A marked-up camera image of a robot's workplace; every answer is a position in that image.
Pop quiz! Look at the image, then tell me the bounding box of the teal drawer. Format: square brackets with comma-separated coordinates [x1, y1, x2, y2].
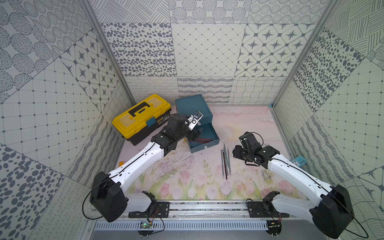
[188, 123, 220, 154]

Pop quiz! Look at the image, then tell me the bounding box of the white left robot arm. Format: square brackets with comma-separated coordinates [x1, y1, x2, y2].
[87, 111, 203, 223]

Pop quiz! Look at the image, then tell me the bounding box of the teal drawer cabinet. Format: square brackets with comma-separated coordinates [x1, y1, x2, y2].
[175, 94, 213, 125]

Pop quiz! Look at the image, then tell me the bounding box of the green striped pencil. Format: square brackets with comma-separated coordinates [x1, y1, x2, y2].
[221, 150, 227, 180]

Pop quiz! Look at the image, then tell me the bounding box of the grey green pencil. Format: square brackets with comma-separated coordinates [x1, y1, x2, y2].
[227, 147, 232, 175]
[223, 144, 230, 176]

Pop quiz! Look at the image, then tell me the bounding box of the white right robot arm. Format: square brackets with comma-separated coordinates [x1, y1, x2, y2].
[233, 132, 355, 239]

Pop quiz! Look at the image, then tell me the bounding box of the yellow black toolbox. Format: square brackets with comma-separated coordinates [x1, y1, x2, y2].
[113, 94, 172, 146]

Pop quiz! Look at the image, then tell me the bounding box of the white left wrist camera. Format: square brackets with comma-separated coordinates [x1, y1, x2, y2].
[188, 111, 203, 131]

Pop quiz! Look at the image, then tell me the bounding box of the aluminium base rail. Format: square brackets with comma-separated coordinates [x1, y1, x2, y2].
[110, 197, 317, 222]

